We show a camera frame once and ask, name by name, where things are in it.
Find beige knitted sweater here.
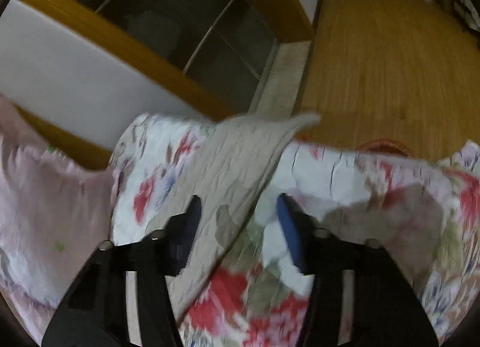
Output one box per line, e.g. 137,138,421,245
146,114,320,321

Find wooden wardrobe frame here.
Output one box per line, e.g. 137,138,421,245
13,0,315,172

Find pink pillow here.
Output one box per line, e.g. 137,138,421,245
1,98,119,344

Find white wardrobe door panel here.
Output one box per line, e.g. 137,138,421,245
0,0,202,150

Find floral bed sheet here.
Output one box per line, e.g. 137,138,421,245
110,114,479,346

